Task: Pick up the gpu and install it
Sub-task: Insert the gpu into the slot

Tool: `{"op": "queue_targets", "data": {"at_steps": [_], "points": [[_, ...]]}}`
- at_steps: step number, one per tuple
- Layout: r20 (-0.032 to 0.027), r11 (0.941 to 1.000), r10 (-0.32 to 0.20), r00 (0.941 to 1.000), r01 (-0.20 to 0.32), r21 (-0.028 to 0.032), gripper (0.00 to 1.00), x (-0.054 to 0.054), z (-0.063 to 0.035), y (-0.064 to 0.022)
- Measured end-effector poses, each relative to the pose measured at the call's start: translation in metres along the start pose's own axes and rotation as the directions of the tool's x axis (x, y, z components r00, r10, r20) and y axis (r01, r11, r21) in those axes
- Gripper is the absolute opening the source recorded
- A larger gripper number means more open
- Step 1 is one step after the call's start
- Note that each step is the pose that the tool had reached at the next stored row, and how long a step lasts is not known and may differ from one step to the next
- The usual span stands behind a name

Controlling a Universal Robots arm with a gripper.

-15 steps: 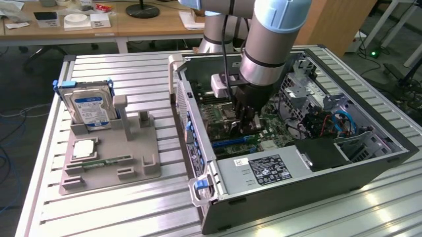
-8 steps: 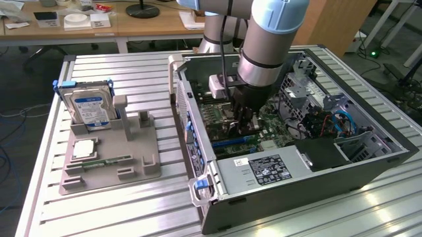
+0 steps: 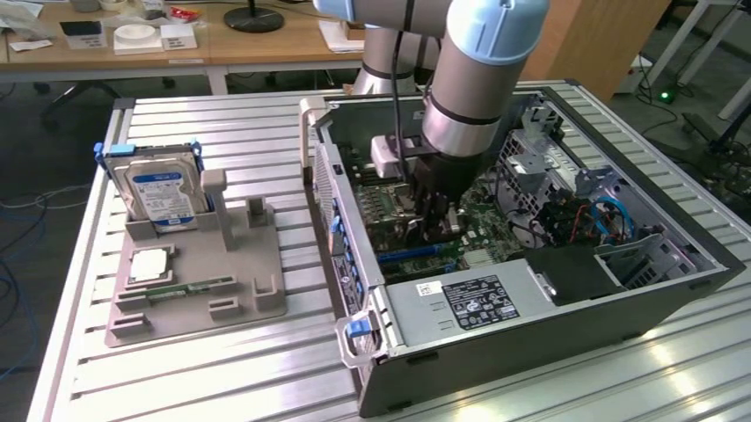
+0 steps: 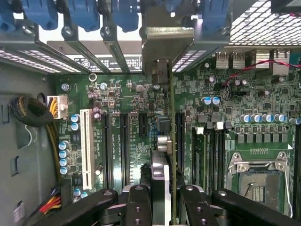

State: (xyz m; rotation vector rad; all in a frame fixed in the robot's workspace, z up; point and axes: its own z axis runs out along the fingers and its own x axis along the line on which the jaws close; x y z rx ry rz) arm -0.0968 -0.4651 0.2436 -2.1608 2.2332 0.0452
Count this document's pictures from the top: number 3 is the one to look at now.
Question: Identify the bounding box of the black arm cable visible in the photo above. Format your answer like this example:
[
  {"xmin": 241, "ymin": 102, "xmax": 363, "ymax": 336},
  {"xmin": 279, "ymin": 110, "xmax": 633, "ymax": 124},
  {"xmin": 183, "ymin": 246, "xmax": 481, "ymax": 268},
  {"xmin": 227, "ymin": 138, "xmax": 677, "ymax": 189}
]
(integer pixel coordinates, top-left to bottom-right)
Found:
[{"xmin": 389, "ymin": 25, "xmax": 414, "ymax": 181}]

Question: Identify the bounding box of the blue wire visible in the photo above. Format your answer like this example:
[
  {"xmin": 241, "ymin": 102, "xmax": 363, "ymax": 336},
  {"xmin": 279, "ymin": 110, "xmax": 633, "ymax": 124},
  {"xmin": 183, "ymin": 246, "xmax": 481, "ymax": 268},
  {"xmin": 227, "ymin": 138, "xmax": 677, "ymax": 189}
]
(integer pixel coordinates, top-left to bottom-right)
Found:
[{"xmin": 589, "ymin": 197, "xmax": 640, "ymax": 244}]

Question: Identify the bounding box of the white table frame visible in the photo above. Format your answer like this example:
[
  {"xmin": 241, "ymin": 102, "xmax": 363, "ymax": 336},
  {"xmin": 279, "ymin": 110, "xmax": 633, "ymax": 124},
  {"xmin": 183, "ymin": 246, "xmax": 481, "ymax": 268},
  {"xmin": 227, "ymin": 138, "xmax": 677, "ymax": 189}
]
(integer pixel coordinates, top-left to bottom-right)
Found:
[{"xmin": 642, "ymin": 0, "xmax": 751, "ymax": 120}]

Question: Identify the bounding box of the wooden cabinet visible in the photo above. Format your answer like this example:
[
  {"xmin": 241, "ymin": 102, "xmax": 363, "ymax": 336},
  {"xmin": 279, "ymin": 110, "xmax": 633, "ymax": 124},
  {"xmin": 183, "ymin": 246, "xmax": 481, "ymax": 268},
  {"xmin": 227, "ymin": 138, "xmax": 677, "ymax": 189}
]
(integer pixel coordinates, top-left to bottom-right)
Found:
[{"xmin": 515, "ymin": 0, "xmax": 676, "ymax": 103}]

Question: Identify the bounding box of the hard disk in blue carrier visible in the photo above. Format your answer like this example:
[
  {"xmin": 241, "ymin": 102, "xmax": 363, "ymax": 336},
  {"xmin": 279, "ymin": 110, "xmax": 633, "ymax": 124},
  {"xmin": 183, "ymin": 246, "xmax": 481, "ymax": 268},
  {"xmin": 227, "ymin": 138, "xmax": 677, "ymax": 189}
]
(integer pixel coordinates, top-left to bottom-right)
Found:
[{"xmin": 93, "ymin": 138, "xmax": 214, "ymax": 233}]

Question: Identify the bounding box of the open black PC case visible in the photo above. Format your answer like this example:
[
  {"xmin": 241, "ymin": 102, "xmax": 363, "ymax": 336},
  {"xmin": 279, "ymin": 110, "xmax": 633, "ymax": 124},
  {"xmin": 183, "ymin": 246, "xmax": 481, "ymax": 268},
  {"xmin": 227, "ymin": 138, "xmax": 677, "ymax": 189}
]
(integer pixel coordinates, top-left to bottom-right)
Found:
[{"xmin": 298, "ymin": 78, "xmax": 748, "ymax": 418}]

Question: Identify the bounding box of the white square dish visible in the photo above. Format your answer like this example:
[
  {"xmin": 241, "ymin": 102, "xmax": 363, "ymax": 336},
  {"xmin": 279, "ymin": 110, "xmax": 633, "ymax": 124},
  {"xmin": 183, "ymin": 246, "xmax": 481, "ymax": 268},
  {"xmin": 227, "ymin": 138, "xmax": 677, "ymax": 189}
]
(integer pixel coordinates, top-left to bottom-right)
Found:
[{"xmin": 113, "ymin": 24, "xmax": 165, "ymax": 56}]

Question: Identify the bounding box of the black round lamp base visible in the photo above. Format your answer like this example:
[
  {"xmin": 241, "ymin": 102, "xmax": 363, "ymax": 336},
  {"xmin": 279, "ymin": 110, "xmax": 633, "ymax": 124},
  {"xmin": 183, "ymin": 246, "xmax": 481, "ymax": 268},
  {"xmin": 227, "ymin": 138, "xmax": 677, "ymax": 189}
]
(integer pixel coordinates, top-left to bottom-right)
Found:
[{"xmin": 222, "ymin": 0, "xmax": 289, "ymax": 33}]

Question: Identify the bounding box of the white labelled box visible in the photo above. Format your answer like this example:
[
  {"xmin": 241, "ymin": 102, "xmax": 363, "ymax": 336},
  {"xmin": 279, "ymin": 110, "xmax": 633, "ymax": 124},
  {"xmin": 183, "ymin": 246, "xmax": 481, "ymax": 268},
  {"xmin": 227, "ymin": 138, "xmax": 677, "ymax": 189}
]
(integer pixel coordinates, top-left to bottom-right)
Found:
[{"xmin": 159, "ymin": 24, "xmax": 199, "ymax": 52}]

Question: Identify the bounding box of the silver CPU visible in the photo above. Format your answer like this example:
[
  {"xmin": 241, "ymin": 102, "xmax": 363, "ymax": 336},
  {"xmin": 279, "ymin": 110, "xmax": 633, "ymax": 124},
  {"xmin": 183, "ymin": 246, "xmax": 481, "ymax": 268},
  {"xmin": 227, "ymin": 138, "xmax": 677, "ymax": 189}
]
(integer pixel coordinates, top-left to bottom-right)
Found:
[{"xmin": 129, "ymin": 248, "xmax": 173, "ymax": 281}]

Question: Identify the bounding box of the CPU socket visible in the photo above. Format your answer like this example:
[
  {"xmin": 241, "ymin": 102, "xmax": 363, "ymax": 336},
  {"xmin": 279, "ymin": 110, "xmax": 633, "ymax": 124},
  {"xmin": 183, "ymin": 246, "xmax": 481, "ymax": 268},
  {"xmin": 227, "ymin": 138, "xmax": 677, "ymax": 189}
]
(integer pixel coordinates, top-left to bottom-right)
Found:
[{"xmin": 381, "ymin": 182, "xmax": 419, "ymax": 219}]

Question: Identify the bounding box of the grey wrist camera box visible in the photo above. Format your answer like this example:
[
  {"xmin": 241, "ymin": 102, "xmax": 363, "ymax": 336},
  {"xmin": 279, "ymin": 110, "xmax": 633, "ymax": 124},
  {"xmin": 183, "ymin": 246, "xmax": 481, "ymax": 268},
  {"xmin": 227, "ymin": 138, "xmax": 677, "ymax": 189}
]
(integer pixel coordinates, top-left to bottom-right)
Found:
[{"xmin": 369, "ymin": 134, "xmax": 414, "ymax": 179}]

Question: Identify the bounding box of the stack of papers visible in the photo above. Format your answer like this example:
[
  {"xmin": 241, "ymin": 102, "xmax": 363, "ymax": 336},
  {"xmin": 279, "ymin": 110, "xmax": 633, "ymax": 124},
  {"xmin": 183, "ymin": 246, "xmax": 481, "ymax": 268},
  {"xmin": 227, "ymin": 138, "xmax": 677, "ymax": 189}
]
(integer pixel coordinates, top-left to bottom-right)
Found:
[{"xmin": 318, "ymin": 19, "xmax": 370, "ymax": 55}]

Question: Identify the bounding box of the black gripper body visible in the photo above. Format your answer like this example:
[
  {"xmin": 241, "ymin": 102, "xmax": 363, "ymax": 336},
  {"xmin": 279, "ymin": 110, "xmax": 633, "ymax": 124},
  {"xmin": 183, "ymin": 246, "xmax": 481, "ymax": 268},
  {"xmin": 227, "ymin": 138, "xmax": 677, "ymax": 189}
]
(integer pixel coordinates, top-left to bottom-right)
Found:
[{"xmin": 409, "ymin": 152, "xmax": 481, "ymax": 200}]

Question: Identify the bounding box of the white box with black top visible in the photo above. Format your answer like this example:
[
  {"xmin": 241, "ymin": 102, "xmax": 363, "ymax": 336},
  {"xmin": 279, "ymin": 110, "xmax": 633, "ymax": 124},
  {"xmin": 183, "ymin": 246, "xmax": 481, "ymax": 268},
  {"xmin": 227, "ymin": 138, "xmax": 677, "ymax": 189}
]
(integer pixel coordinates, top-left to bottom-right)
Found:
[{"xmin": 58, "ymin": 19, "xmax": 111, "ymax": 50}]

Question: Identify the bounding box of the grey parts rack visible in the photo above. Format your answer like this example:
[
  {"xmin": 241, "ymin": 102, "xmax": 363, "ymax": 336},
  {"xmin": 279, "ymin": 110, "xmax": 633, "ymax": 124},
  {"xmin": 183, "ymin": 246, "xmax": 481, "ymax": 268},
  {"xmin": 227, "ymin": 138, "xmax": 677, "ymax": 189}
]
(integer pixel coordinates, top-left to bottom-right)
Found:
[{"xmin": 103, "ymin": 168, "xmax": 290, "ymax": 348}]

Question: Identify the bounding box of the green RAM stick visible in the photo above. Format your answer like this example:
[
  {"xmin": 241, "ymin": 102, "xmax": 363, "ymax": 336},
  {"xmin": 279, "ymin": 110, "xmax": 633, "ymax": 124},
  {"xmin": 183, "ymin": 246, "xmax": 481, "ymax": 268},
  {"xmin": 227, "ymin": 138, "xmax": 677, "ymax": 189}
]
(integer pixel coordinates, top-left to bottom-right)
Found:
[{"xmin": 121, "ymin": 280, "xmax": 238, "ymax": 303}]

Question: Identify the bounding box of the blue expansion slot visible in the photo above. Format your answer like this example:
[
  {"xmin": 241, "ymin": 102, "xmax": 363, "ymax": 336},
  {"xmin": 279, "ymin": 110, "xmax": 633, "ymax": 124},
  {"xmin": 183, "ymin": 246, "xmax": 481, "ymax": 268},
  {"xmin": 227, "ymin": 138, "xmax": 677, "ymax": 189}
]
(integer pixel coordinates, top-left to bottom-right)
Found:
[{"xmin": 375, "ymin": 244, "xmax": 447, "ymax": 266}]

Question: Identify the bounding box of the wooden desk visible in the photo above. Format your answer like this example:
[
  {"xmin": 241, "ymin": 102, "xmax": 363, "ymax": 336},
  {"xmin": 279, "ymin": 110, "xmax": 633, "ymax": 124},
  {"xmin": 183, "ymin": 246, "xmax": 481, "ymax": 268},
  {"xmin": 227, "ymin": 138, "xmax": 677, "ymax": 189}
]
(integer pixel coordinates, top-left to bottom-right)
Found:
[{"xmin": 0, "ymin": 0, "xmax": 530, "ymax": 84}]

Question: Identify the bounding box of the grey power supply unit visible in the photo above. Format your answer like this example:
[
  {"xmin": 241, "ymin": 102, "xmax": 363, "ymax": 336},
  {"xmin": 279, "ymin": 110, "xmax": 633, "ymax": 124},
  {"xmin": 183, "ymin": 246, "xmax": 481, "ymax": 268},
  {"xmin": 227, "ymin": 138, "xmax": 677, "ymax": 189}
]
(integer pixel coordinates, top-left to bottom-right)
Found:
[{"xmin": 385, "ymin": 258, "xmax": 559, "ymax": 349}]

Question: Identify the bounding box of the green motherboard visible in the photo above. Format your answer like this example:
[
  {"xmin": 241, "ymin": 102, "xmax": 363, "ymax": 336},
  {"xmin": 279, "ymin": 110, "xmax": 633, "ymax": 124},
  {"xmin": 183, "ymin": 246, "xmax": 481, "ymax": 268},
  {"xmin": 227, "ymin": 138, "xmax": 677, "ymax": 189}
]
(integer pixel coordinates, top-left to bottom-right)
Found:
[{"xmin": 337, "ymin": 144, "xmax": 530, "ymax": 287}]

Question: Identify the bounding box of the metal disk bay bracket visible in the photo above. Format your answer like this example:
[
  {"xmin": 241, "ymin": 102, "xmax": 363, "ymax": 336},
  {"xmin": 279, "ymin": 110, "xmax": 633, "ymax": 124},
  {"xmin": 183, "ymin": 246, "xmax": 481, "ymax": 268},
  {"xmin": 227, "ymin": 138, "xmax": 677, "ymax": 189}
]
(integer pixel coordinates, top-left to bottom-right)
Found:
[{"xmin": 591, "ymin": 223, "xmax": 706, "ymax": 292}]

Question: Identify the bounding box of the metal disk bay cage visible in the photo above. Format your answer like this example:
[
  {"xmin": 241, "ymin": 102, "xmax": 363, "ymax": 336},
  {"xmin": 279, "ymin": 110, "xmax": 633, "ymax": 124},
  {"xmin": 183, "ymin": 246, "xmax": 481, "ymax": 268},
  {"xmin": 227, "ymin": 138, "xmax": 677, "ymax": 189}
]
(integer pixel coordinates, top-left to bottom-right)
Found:
[{"xmin": 497, "ymin": 98, "xmax": 590, "ymax": 195}]

